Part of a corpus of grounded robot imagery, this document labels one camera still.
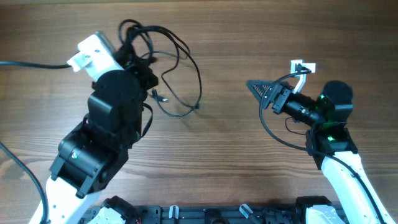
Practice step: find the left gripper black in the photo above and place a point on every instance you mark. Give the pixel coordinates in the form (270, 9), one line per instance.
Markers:
(126, 59)

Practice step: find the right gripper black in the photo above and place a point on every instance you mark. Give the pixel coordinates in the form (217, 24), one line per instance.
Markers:
(282, 96)

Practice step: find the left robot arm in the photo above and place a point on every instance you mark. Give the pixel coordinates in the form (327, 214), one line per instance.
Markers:
(97, 148)

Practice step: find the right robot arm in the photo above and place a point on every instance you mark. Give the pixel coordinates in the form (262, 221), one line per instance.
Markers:
(328, 141)

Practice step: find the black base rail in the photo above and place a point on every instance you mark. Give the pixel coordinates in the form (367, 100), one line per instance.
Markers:
(289, 213)

